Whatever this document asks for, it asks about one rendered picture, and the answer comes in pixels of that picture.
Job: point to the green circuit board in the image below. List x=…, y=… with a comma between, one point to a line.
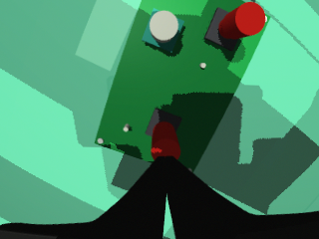
x=182, y=64

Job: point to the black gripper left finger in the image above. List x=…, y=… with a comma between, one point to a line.
x=138, y=215

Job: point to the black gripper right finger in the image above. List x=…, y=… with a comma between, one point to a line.
x=198, y=212

